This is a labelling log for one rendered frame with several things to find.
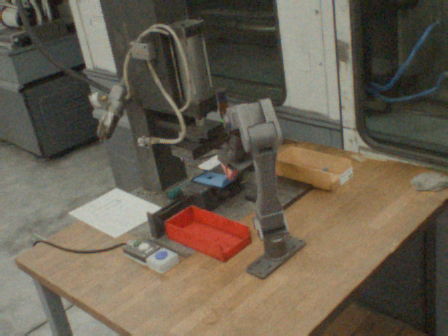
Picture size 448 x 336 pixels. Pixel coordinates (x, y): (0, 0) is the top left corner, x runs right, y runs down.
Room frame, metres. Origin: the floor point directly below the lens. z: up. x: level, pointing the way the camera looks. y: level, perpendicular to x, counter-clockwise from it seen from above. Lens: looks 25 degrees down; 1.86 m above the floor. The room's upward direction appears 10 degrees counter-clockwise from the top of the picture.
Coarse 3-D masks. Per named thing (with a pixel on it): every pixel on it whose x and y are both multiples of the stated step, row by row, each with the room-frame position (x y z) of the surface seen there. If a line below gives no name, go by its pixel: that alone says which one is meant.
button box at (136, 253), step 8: (40, 240) 1.68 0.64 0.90; (144, 240) 1.52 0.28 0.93; (64, 248) 1.59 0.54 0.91; (104, 248) 1.55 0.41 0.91; (112, 248) 1.55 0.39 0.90; (128, 248) 1.49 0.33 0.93; (136, 248) 1.49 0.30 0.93; (152, 248) 1.47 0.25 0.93; (160, 248) 1.48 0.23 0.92; (128, 256) 1.49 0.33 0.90; (136, 256) 1.46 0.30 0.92; (144, 256) 1.44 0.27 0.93; (144, 264) 1.43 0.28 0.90
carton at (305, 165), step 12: (288, 156) 1.92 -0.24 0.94; (300, 156) 1.91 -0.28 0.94; (312, 156) 1.87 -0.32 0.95; (324, 156) 1.83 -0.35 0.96; (336, 156) 1.79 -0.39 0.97; (276, 168) 1.85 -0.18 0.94; (288, 168) 1.81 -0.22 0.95; (300, 168) 1.77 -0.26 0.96; (312, 168) 1.73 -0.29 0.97; (336, 168) 1.80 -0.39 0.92; (348, 168) 1.76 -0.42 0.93; (300, 180) 1.77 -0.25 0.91; (312, 180) 1.73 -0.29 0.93; (324, 180) 1.70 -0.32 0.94; (336, 180) 1.70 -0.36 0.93
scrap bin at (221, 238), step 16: (192, 208) 1.63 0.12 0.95; (176, 224) 1.58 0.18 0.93; (192, 224) 1.61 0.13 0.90; (208, 224) 1.59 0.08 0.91; (224, 224) 1.53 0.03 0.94; (240, 224) 1.48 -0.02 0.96; (176, 240) 1.53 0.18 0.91; (192, 240) 1.47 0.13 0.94; (208, 240) 1.42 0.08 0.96; (224, 240) 1.49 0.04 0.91; (240, 240) 1.47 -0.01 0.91; (224, 256) 1.38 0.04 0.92
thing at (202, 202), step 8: (240, 176) 1.79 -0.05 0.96; (232, 184) 1.76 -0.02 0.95; (184, 192) 1.72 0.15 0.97; (208, 192) 1.68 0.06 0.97; (232, 192) 1.75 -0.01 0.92; (240, 192) 1.78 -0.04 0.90; (200, 200) 1.67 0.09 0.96; (208, 200) 1.68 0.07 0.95; (216, 200) 1.70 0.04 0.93; (208, 208) 1.67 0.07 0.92
